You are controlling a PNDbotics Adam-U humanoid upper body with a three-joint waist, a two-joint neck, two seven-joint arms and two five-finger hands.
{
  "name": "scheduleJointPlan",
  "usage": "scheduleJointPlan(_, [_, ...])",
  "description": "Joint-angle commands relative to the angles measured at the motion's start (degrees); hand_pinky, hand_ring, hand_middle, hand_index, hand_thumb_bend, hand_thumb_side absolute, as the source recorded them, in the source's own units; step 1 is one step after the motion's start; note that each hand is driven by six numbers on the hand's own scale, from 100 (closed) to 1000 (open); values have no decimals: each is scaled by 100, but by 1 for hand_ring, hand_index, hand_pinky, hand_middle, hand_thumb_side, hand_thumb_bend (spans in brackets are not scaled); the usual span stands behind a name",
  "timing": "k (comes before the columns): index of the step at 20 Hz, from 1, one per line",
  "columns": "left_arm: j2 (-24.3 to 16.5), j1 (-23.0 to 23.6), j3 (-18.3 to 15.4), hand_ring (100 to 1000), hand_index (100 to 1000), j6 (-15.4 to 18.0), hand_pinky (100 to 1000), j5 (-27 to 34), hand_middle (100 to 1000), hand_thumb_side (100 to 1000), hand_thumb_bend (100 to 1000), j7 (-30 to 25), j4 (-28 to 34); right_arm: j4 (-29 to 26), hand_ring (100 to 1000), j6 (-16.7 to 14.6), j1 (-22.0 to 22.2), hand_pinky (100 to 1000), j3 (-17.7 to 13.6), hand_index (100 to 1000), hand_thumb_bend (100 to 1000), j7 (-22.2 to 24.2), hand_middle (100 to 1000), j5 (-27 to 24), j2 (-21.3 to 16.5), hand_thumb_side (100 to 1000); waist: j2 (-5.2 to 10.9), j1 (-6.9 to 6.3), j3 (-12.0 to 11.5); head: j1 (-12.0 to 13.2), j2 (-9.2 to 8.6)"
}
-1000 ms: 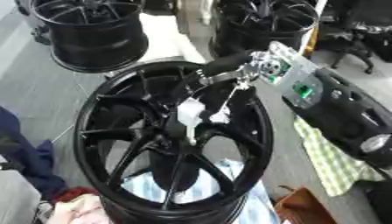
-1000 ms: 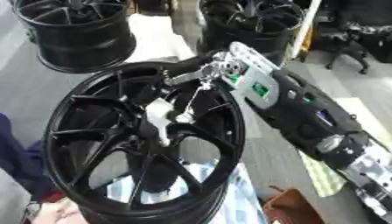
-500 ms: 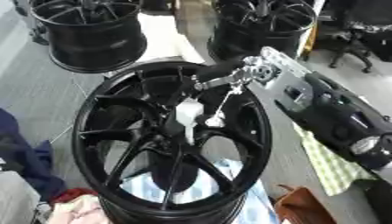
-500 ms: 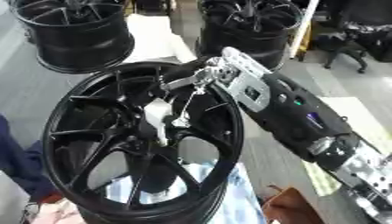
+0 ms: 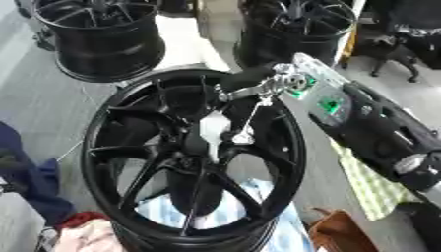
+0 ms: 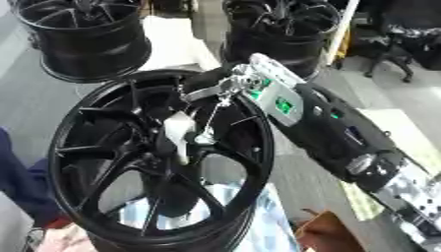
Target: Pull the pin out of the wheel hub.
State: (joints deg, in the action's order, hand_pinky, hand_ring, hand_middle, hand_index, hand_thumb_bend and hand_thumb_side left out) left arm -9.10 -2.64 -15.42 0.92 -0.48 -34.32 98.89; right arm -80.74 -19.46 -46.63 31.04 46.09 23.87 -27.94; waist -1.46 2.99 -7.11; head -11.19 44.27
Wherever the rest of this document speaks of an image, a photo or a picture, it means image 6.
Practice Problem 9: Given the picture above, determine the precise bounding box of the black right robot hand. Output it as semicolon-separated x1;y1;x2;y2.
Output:
143;66;259;157

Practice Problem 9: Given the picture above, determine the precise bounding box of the white pin with flat head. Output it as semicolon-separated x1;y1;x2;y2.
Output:
161;111;200;165

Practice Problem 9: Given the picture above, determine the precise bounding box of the black wheel rim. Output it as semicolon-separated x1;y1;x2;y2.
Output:
219;0;345;81
8;0;156;84

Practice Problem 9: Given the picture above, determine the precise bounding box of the large black spoked wheel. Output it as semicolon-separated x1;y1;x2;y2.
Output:
46;69;278;252

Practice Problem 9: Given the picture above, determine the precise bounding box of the white board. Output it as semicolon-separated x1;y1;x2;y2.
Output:
138;15;224;73

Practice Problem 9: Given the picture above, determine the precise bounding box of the white pole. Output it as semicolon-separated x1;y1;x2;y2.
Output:
324;0;362;67

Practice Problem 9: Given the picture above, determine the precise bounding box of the white and blue plastic sheet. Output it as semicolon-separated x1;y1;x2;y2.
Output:
117;182;302;252

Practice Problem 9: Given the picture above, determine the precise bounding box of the black office chair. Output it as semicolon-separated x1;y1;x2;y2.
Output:
347;0;441;84

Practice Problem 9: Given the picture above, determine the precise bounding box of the pink cloth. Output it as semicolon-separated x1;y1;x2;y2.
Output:
26;223;96;252

